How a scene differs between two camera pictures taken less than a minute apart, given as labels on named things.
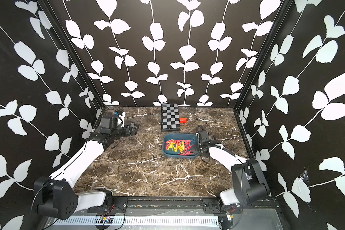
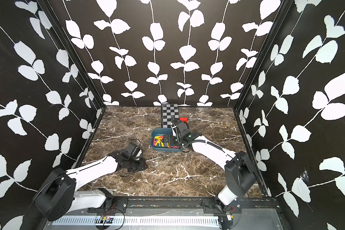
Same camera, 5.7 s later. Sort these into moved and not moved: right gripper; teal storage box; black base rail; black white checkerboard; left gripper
Moved: right gripper; left gripper; teal storage box
Not moved: black white checkerboard; black base rail
